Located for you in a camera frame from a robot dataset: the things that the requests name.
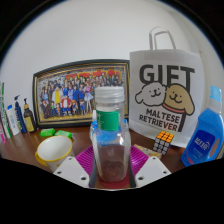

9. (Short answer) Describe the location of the white bottle blue cap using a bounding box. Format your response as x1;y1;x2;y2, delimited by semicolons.
6;104;21;137

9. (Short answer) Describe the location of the white mug yellow rim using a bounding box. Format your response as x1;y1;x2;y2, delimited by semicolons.
34;135;75;173

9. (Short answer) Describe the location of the colourful puzzle cube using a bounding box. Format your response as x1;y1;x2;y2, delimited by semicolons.
152;130;175;156

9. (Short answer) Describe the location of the flat round red coaster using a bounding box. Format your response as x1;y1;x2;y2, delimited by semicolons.
97;169;131;190

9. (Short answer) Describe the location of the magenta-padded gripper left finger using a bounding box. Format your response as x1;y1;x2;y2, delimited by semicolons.
53;145;98;189

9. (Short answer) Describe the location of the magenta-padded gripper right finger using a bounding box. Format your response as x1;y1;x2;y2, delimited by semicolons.
128;145;172;189

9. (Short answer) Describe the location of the clear plastic bottle green label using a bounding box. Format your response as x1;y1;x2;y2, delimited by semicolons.
89;85;132;183

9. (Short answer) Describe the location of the blue detergent bottle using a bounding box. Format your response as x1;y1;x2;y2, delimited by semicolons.
180;85;224;168

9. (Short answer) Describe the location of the framed group photo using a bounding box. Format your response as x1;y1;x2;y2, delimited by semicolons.
32;59;131;129

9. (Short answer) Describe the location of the white paper gift bag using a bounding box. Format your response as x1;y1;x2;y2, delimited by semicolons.
128;26;205;149

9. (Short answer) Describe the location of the dark blue pump bottle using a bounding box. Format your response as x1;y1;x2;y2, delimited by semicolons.
13;95;28;134

